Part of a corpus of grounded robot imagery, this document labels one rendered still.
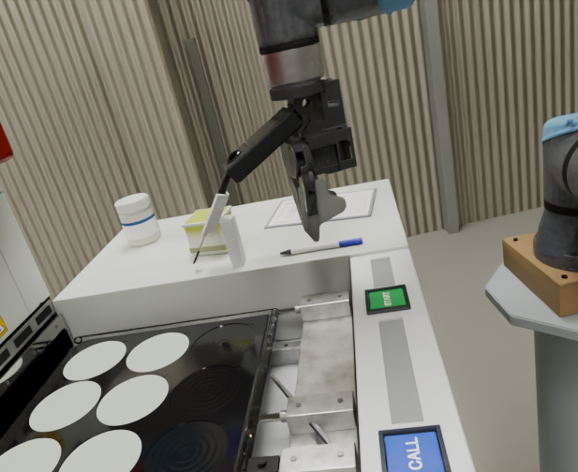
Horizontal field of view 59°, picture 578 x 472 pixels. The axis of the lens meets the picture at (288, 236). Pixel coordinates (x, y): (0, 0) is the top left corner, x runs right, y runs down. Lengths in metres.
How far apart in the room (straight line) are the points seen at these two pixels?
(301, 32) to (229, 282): 0.43
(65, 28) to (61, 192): 0.86
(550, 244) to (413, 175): 2.18
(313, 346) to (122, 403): 0.28
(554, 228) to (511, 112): 2.30
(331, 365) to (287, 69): 0.39
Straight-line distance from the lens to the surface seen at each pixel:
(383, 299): 0.70
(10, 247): 0.95
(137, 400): 0.77
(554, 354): 1.01
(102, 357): 0.90
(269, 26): 0.64
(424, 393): 0.55
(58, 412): 0.82
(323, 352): 0.77
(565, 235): 0.91
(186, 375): 0.77
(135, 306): 0.95
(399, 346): 0.62
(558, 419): 1.10
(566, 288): 0.89
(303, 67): 0.64
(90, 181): 3.06
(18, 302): 0.94
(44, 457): 0.76
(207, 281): 0.88
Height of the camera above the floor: 1.32
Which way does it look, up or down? 22 degrees down
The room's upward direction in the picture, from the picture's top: 13 degrees counter-clockwise
